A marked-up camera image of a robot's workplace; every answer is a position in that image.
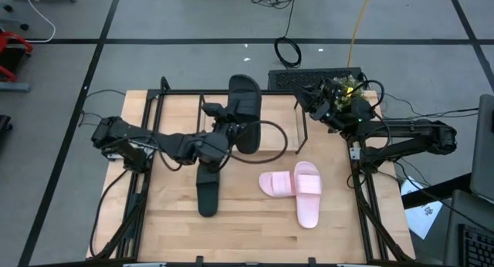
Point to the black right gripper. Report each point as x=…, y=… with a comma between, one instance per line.
x=326, y=112

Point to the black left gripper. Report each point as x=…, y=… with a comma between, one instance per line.
x=231, y=130

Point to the black rubber slide sandal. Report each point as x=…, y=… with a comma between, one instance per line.
x=208, y=197
x=251, y=89

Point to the pink rubber slide sandal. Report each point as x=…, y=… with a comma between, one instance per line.
x=308, y=205
x=276, y=184

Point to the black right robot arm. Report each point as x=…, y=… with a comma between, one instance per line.
x=409, y=132

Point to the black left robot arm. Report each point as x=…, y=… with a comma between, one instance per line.
x=173, y=143

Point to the black metal wooden board shelf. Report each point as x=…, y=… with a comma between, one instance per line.
x=278, y=124

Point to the black keyboard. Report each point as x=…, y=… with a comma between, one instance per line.
x=293, y=78
x=478, y=247

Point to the green potted plant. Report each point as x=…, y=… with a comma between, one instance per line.
x=341, y=103

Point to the small yellow tag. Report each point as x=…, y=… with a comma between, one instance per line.
x=349, y=90

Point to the black desk bar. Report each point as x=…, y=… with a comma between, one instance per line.
x=436, y=190

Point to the white paper sheet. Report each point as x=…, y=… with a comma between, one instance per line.
x=422, y=217

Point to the grey monitor back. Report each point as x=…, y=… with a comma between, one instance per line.
x=484, y=151

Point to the grey desk surface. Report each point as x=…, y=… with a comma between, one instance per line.
x=471, y=213

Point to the grey metal cart foot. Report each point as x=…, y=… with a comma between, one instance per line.
x=13, y=86

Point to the black caster wheel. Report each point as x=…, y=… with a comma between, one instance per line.
x=24, y=26
x=7, y=7

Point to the red black cart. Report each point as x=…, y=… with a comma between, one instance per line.
x=15, y=36

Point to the black aluminium table frame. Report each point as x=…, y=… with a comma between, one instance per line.
x=251, y=92

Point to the small black table bracket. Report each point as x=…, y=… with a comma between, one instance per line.
x=198, y=260
x=312, y=261

